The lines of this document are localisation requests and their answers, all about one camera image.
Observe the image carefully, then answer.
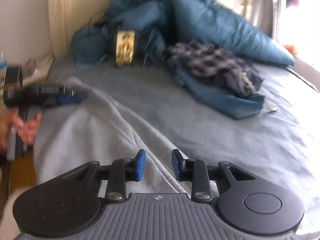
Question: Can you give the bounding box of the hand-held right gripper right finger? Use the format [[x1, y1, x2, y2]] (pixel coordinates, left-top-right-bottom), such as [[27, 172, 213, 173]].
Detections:
[[172, 149, 255, 202]]

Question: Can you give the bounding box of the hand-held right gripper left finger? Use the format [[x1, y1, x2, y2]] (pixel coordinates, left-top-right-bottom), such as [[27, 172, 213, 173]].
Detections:
[[71, 149, 146, 202]]

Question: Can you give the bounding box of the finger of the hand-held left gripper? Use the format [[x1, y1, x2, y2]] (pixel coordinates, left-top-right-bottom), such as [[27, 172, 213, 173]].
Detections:
[[56, 89, 83, 105]]

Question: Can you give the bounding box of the grey sweatshirt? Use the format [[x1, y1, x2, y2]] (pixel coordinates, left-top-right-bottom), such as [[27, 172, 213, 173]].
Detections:
[[32, 76, 220, 198]]

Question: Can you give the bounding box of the person's left hand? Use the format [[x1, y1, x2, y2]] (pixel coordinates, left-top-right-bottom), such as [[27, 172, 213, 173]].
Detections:
[[0, 112, 42, 150]]

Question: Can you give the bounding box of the grey bed sheet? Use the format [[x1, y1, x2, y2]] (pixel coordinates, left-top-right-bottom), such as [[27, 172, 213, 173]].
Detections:
[[47, 55, 320, 240]]

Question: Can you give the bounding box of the phone with lit screen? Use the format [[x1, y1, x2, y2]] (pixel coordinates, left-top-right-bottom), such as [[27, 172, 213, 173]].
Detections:
[[114, 29, 136, 67]]

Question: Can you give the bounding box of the dark blue garment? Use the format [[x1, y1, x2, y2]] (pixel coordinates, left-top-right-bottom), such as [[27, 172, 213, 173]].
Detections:
[[172, 65, 265, 120]]

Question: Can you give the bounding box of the cream carved headboard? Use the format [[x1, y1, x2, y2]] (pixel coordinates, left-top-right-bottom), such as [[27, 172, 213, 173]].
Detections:
[[47, 0, 253, 58]]

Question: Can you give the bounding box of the dark plaid shirt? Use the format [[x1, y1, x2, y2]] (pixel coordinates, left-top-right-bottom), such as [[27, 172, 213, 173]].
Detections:
[[166, 40, 264, 98]]

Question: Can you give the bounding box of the teal duvet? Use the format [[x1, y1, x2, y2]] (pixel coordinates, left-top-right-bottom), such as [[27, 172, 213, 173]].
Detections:
[[71, 0, 295, 68]]

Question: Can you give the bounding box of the orange soft item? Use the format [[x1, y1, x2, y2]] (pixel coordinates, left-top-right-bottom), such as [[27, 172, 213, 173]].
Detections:
[[282, 44, 299, 55]]

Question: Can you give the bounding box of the grey curtain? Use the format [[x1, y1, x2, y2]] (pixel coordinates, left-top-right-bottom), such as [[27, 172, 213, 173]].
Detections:
[[250, 0, 285, 40]]

